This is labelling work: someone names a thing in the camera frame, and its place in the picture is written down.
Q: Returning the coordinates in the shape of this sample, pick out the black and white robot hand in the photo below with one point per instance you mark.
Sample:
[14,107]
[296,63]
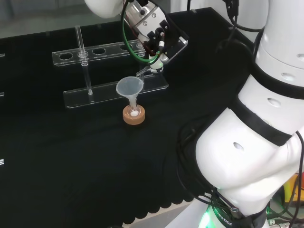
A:
[169,40]

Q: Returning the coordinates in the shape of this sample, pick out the clear plastic funnel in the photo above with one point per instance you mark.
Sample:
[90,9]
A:
[129,88]

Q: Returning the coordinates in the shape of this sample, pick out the clear acrylic funnel stand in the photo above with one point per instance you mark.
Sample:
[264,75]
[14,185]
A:
[107,92]

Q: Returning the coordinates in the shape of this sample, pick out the round-bottom glass flask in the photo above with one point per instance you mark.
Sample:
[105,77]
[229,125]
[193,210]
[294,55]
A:
[133,111]

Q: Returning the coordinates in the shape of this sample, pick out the black table cloth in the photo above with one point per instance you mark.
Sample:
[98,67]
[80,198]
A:
[83,154]

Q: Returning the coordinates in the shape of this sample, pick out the yellow stop button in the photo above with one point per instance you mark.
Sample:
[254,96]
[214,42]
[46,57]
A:
[291,190]

